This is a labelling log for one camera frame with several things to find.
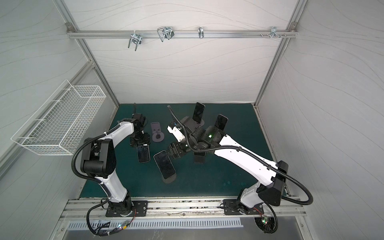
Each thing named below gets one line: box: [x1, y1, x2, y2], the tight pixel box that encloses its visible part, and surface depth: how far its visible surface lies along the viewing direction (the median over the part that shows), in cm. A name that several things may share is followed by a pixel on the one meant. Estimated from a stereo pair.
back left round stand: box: [151, 122, 165, 143], surface depth 102 cm
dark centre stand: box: [193, 151, 206, 164], surface depth 90 cm
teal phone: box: [153, 150, 176, 179], surface depth 80 cm
